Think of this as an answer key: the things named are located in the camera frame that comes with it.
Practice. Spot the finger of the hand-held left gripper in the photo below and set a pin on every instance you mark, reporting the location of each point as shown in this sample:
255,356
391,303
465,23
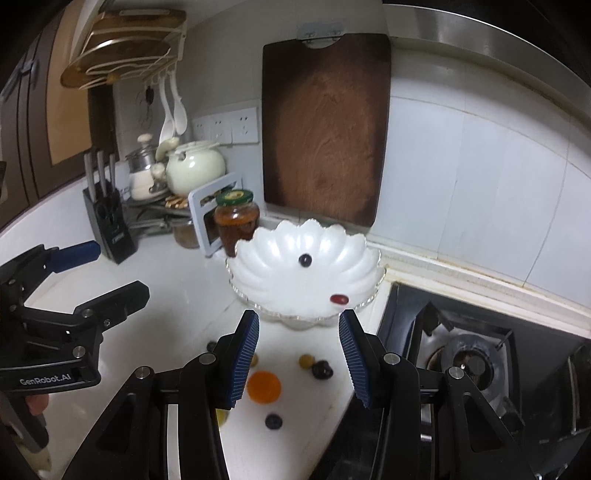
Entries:
115,300
76,251

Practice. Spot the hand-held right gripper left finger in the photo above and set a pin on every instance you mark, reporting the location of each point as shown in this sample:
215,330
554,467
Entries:
244,360

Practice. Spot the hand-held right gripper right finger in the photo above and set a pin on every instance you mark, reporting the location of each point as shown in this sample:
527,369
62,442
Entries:
353,360

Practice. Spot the small orange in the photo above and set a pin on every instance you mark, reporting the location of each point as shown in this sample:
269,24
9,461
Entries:
264,386

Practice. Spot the green round fruit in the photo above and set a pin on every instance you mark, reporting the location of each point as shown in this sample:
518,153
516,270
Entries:
223,417

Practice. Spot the small blueberry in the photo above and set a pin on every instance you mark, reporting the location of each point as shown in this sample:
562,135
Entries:
273,421

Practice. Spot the white scalloped bowl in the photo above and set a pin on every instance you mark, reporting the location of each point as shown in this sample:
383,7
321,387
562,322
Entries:
286,281

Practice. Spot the person's left hand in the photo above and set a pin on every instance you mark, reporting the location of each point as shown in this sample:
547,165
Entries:
36,405

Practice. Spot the dark cherry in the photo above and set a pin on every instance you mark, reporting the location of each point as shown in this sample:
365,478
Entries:
322,369

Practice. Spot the black knife block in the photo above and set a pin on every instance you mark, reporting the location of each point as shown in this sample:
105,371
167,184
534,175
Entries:
108,226

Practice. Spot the red grape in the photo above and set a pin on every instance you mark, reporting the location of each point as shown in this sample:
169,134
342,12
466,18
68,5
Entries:
339,299

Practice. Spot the dark purple grape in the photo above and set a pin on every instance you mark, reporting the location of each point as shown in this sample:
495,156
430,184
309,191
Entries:
304,260

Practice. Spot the wooden trivet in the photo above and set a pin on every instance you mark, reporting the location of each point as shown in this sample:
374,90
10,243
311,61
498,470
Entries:
175,201

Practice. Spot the steel pot with lid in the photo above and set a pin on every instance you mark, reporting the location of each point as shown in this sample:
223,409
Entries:
141,157

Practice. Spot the glass jar green lid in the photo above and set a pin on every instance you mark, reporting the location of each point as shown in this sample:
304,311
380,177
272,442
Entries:
235,221

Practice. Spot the brown wooden cabinet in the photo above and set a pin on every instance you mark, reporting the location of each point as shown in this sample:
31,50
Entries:
41,115

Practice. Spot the cream ceramic teapot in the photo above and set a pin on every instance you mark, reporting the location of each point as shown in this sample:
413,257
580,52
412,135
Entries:
194,170

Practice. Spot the white plastic spoon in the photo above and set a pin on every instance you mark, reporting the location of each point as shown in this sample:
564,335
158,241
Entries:
165,124
178,115

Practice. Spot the small black hanging object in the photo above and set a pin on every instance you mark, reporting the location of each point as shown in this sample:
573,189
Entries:
148,94

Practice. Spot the black gas stove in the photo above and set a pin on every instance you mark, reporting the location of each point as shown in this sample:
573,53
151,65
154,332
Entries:
531,369

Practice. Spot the round wooden board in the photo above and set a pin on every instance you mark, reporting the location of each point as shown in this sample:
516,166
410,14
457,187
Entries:
115,60

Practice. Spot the brown wooden cutting board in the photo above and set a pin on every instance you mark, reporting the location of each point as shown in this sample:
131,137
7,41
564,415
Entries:
323,129

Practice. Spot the rectangular wooden board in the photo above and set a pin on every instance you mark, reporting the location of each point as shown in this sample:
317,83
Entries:
138,19

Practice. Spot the steel range hood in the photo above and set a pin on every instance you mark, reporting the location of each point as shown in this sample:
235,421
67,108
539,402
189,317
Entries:
485,32

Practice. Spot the white plastic frame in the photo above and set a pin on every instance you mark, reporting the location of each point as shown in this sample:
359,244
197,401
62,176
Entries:
196,221

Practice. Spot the white wall socket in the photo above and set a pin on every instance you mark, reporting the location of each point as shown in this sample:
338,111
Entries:
221,125
201,127
244,124

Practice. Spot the metal wall hook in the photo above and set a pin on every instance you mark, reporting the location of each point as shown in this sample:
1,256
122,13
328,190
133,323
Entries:
308,31

